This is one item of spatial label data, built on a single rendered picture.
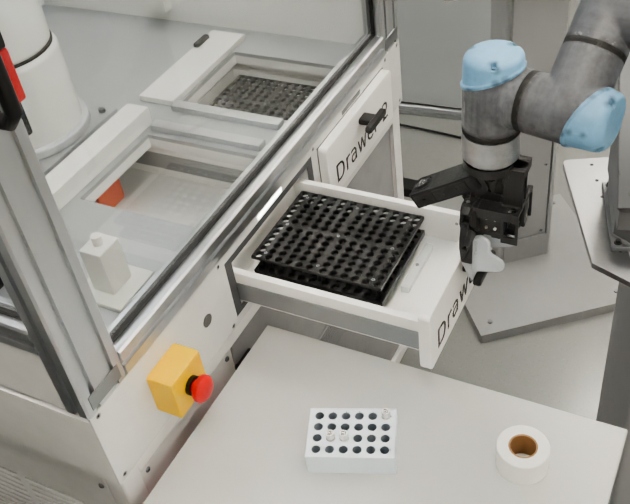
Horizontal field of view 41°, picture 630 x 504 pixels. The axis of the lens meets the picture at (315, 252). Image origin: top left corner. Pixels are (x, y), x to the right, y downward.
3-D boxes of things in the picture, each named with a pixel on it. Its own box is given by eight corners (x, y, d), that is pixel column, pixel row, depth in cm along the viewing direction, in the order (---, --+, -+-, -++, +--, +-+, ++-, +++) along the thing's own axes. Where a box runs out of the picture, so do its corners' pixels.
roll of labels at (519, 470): (489, 447, 118) (489, 429, 116) (538, 438, 119) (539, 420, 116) (504, 490, 113) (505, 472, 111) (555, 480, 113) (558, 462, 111)
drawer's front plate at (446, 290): (493, 245, 141) (495, 193, 134) (431, 371, 122) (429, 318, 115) (483, 243, 141) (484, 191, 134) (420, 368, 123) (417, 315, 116)
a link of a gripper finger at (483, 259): (499, 298, 121) (504, 245, 115) (459, 288, 123) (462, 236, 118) (505, 286, 123) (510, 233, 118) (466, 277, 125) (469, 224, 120)
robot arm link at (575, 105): (633, 52, 93) (541, 31, 99) (593, 147, 93) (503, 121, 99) (645, 77, 100) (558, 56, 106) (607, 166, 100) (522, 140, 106)
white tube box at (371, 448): (398, 424, 123) (396, 408, 121) (396, 474, 117) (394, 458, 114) (313, 423, 125) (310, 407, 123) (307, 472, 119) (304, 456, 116)
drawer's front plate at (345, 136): (393, 116, 173) (390, 68, 166) (332, 200, 155) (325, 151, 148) (385, 115, 174) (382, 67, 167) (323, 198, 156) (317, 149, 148)
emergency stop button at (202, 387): (218, 389, 120) (213, 370, 117) (203, 410, 117) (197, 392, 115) (200, 383, 121) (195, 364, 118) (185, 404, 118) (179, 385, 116)
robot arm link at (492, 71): (512, 75, 97) (447, 58, 101) (508, 154, 104) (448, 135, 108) (544, 44, 101) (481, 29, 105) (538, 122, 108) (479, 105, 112)
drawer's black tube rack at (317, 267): (425, 246, 140) (424, 216, 136) (383, 319, 129) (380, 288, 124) (306, 219, 149) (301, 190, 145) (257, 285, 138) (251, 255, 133)
